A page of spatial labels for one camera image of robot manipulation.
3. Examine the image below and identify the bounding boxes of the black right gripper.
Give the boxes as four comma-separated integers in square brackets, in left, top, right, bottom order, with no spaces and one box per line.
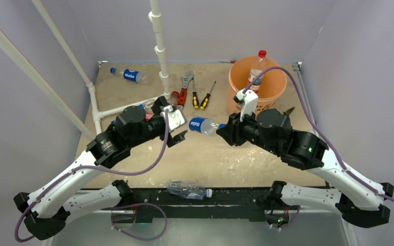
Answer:
[218,106,281,155]

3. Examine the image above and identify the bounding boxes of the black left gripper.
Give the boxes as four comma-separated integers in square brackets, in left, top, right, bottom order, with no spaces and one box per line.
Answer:
[128,96,186,149]

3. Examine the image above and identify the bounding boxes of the Pepsi bottle front edge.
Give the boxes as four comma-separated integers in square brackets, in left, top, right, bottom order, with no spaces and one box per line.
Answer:
[188,117,226,136]

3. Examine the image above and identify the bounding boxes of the red label bottle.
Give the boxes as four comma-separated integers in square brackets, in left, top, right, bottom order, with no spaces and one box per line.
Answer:
[248,50,267,94]

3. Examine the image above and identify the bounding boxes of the orange plastic bin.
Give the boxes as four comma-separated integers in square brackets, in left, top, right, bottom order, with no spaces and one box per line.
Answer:
[227,55,287,115]

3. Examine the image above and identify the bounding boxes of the clear bottle blue white cap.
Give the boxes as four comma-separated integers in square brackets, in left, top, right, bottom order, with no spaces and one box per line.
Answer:
[167,180,213,200]

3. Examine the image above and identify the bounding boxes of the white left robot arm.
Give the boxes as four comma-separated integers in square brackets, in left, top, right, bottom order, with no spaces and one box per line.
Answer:
[13,96,186,240]

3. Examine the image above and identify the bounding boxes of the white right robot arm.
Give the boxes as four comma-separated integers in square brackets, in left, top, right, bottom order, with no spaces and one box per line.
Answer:
[216,109,393,228]

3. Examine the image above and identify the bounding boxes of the clear bottle red open cap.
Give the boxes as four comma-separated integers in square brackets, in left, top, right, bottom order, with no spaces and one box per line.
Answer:
[167,91,180,109]

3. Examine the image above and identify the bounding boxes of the yellow black screwdriver left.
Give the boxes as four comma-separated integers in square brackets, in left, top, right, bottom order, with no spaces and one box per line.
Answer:
[192,79,200,109]

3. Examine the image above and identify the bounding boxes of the yellow black screwdriver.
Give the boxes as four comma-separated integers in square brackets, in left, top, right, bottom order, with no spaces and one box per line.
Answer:
[199,81,216,110]
[192,79,200,109]

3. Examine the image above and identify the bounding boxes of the yellow black screwdriver right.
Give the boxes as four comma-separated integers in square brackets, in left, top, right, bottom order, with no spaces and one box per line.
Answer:
[199,81,216,110]

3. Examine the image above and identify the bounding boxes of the Pepsi bottle far corner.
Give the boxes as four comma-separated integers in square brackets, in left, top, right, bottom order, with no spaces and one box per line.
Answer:
[110,67,148,84]

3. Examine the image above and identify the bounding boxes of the red blue screwdriver far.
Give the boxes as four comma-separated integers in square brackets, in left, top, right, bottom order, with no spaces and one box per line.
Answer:
[220,60,236,64]

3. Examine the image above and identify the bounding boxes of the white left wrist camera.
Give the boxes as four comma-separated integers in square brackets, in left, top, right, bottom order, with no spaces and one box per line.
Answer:
[161,105,187,132]

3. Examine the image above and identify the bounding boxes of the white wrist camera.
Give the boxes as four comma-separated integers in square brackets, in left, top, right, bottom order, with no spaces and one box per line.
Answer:
[161,105,187,132]
[233,89,259,122]

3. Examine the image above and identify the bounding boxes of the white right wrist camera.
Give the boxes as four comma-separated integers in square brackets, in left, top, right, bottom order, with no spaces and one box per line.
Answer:
[233,89,259,122]

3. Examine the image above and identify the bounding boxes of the red handled adjustable wrench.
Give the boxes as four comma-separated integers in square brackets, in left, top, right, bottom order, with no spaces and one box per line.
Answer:
[177,71,194,110]

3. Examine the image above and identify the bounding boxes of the yellow handled pliers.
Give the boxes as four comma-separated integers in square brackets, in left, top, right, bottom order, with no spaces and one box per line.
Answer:
[284,107,295,115]

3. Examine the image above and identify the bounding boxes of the black aluminium base frame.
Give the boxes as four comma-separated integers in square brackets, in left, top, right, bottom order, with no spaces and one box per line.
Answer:
[81,184,323,225]

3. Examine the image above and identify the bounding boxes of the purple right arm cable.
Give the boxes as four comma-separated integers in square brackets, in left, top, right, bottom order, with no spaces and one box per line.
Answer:
[243,66,394,232]

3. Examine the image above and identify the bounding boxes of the white PVC pipe frame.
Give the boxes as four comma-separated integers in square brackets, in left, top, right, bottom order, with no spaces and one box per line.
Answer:
[0,1,171,139]

